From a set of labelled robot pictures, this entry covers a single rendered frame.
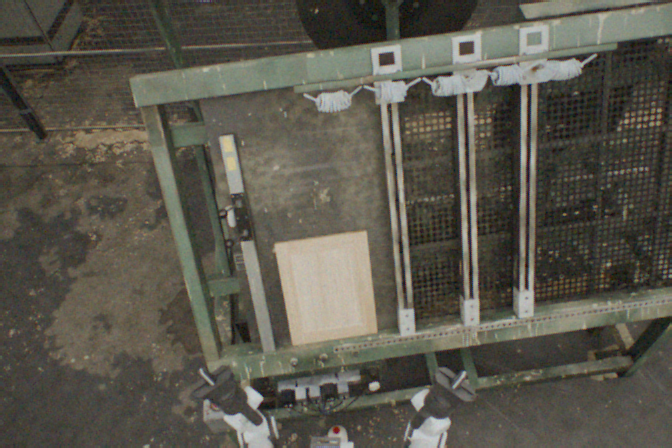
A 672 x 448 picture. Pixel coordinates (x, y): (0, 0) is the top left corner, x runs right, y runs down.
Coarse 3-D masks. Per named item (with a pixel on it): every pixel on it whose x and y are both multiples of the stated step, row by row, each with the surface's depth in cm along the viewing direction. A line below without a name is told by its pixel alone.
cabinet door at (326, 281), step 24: (312, 240) 219; (336, 240) 219; (360, 240) 220; (288, 264) 222; (312, 264) 223; (336, 264) 224; (360, 264) 224; (288, 288) 226; (312, 288) 227; (336, 288) 228; (360, 288) 229; (288, 312) 230; (312, 312) 231; (336, 312) 232; (360, 312) 233; (312, 336) 236; (336, 336) 236
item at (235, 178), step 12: (228, 156) 201; (228, 168) 203; (240, 168) 207; (228, 180) 205; (240, 180) 205; (252, 240) 214; (252, 252) 216; (252, 264) 218; (252, 276) 220; (252, 288) 222; (264, 300) 225; (264, 312) 227; (264, 324) 229; (264, 336) 231; (264, 348) 234
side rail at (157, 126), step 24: (144, 120) 193; (168, 144) 200; (168, 168) 200; (168, 192) 204; (168, 216) 207; (192, 240) 215; (192, 264) 215; (192, 288) 219; (216, 336) 234; (216, 360) 233
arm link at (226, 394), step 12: (216, 372) 157; (228, 372) 156; (204, 384) 156; (216, 384) 155; (228, 384) 156; (204, 396) 154; (216, 396) 157; (228, 396) 158; (240, 396) 161; (228, 408) 159
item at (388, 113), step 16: (384, 48) 185; (400, 64) 187; (400, 80) 176; (400, 96) 180; (384, 112) 196; (384, 128) 198; (384, 144) 201; (384, 160) 206; (400, 160) 203; (400, 176) 206; (400, 192) 208; (400, 208) 211; (400, 224) 215; (400, 240) 220; (400, 256) 222; (400, 272) 221; (400, 288) 224; (400, 304) 227; (400, 320) 230
